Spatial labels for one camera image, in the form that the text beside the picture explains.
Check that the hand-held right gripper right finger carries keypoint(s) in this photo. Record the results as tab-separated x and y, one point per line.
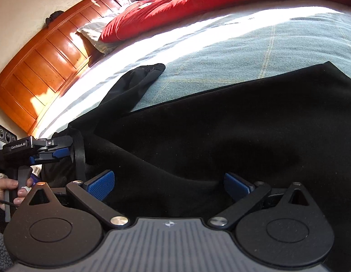
236	187

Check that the black pants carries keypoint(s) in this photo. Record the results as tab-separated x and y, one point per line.
220	136

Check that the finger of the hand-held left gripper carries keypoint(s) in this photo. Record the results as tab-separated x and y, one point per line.
60	143
57	155

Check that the person's left hand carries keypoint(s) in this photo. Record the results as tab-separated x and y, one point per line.
4	189

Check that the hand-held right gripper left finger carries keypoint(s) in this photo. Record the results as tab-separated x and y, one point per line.
101	185

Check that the pale pillow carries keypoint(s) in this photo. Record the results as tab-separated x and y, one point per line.
90	31

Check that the wooden headboard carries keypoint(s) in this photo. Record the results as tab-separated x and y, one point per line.
50	53

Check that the small black cloth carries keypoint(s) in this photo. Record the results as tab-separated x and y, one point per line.
54	17

